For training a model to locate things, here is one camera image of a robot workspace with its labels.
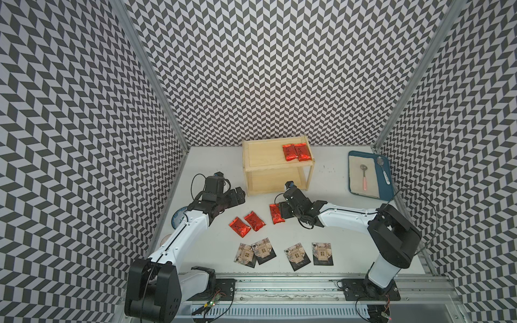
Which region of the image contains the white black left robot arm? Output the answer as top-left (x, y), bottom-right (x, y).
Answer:
top-left (124, 172), bottom-right (246, 322)

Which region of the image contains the pink handled spoon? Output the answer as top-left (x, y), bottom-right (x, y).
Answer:
top-left (360, 164), bottom-right (368, 191)

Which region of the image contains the beige cloth mat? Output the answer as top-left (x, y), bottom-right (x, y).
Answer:
top-left (349, 155), bottom-right (380, 199)

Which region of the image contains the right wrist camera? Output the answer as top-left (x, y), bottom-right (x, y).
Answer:
top-left (285, 181), bottom-right (296, 190)

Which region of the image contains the red tea bag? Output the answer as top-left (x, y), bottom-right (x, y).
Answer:
top-left (229, 217), bottom-right (251, 238)
top-left (269, 204), bottom-right (285, 225)
top-left (294, 143), bottom-right (312, 162)
top-left (244, 211), bottom-right (265, 231)
top-left (282, 144), bottom-right (298, 162)

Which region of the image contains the blue tray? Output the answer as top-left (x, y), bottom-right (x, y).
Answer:
top-left (348, 151), bottom-right (394, 201)

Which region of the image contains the light wooden two-tier shelf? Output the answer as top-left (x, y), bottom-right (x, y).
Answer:
top-left (242, 136), bottom-right (315, 195)

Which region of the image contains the small pink dish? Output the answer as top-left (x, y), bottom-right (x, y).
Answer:
top-left (160, 234), bottom-right (171, 245)

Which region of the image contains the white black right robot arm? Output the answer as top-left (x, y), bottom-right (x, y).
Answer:
top-left (283, 181), bottom-right (422, 298)

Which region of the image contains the brown tea bag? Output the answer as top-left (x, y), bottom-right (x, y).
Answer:
top-left (284, 243), bottom-right (311, 271)
top-left (312, 242), bottom-right (333, 266)
top-left (251, 238), bottom-right (276, 265)
top-left (234, 243), bottom-right (257, 268)

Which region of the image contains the blue patterned bowl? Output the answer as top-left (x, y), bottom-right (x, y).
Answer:
top-left (171, 207), bottom-right (188, 230)

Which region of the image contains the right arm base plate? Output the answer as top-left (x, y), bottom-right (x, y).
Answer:
top-left (340, 279), bottom-right (401, 301)

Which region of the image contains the white handled spoon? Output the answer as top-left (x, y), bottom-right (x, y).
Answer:
top-left (376, 156), bottom-right (391, 185)

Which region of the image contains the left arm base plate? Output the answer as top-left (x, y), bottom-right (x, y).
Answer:
top-left (188, 279), bottom-right (236, 301)

